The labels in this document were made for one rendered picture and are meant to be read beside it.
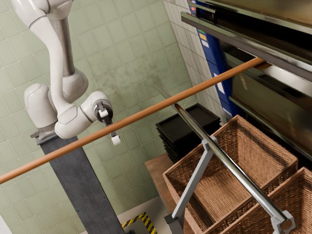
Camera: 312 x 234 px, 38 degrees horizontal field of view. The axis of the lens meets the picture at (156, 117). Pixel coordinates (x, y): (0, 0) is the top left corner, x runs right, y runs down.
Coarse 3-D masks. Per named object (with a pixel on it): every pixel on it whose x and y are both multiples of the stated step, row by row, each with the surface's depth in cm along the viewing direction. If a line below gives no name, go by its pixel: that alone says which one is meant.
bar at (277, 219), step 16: (192, 128) 162; (208, 144) 147; (208, 160) 151; (224, 160) 135; (192, 176) 153; (240, 176) 125; (192, 192) 154; (256, 192) 117; (176, 208) 156; (272, 208) 109; (176, 224) 156; (272, 224) 108; (288, 224) 105
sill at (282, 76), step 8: (232, 48) 215; (232, 56) 207; (240, 56) 202; (248, 56) 199; (240, 64) 200; (264, 64) 185; (256, 72) 186; (264, 72) 178; (272, 72) 176; (280, 72) 173; (288, 72) 170; (272, 80) 173; (280, 80) 167; (288, 80) 165; (296, 80) 162; (304, 80) 160; (280, 88) 169; (288, 88) 162; (296, 88) 157; (304, 88) 155; (296, 96) 159; (304, 96) 152
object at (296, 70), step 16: (208, 16) 193; (224, 16) 188; (240, 16) 183; (208, 32) 173; (240, 32) 157; (256, 32) 154; (272, 32) 151; (288, 32) 147; (240, 48) 147; (288, 48) 131; (304, 48) 128; (288, 64) 118
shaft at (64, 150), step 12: (252, 60) 186; (264, 60) 186; (228, 72) 184; (240, 72) 186; (204, 84) 183; (180, 96) 182; (156, 108) 181; (132, 120) 180; (96, 132) 179; (108, 132) 179; (72, 144) 178; (84, 144) 179; (48, 156) 177; (24, 168) 176; (0, 180) 175
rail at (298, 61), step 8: (184, 16) 199; (192, 16) 189; (208, 24) 171; (216, 24) 167; (224, 32) 157; (232, 32) 151; (240, 40) 145; (248, 40) 139; (256, 40) 137; (256, 48) 135; (264, 48) 130; (272, 48) 126; (280, 56) 122; (288, 56) 118; (296, 56) 116; (296, 64) 114; (304, 64) 111
